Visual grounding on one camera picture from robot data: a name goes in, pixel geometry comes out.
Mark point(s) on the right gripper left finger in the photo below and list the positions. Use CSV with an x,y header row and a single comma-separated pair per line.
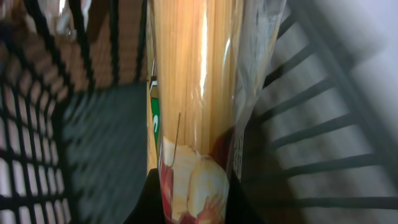
x,y
148,209

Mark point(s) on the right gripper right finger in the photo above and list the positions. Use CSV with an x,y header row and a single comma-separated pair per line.
x,y
238,209

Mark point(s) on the grey plastic basket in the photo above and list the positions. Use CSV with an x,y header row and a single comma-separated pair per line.
x,y
80,118

